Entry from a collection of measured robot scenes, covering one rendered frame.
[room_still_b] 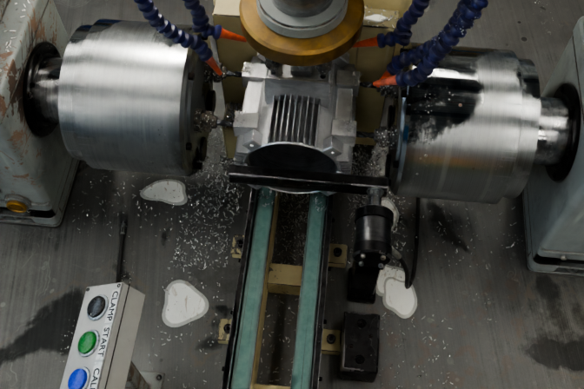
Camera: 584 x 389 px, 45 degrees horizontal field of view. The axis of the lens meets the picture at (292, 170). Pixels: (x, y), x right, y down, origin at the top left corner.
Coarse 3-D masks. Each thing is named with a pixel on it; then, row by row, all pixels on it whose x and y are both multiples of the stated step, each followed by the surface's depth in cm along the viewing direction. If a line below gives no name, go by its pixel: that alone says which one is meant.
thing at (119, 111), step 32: (96, 32) 109; (128, 32) 109; (192, 32) 110; (64, 64) 107; (96, 64) 106; (128, 64) 106; (160, 64) 106; (192, 64) 109; (64, 96) 107; (96, 96) 106; (128, 96) 105; (160, 96) 105; (192, 96) 109; (64, 128) 109; (96, 128) 107; (128, 128) 107; (160, 128) 106; (192, 128) 111; (96, 160) 112; (128, 160) 111; (160, 160) 110; (192, 160) 115
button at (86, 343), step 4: (88, 332) 94; (92, 332) 94; (84, 336) 94; (88, 336) 94; (92, 336) 93; (80, 340) 94; (84, 340) 93; (88, 340) 93; (92, 340) 93; (80, 344) 94; (84, 344) 93; (88, 344) 93; (92, 344) 93; (80, 348) 93; (84, 348) 93; (88, 348) 93; (92, 348) 93; (80, 352) 93; (84, 352) 93; (88, 352) 93
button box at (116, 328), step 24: (96, 288) 98; (120, 288) 96; (120, 312) 95; (96, 336) 93; (120, 336) 94; (72, 360) 94; (96, 360) 92; (120, 360) 93; (96, 384) 90; (120, 384) 93
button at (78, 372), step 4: (76, 372) 91; (80, 372) 91; (84, 372) 91; (72, 376) 91; (76, 376) 91; (80, 376) 91; (84, 376) 90; (68, 380) 92; (72, 380) 91; (76, 380) 91; (80, 380) 90; (84, 380) 90; (68, 384) 91; (72, 384) 91; (76, 384) 90; (80, 384) 90; (84, 384) 90; (72, 388) 90; (76, 388) 90; (80, 388) 90
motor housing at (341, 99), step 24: (336, 96) 115; (264, 120) 111; (288, 120) 107; (312, 120) 107; (240, 144) 112; (264, 144) 108; (288, 144) 125; (312, 144) 107; (288, 168) 122; (312, 168) 121; (336, 168) 115; (288, 192) 120; (312, 192) 119
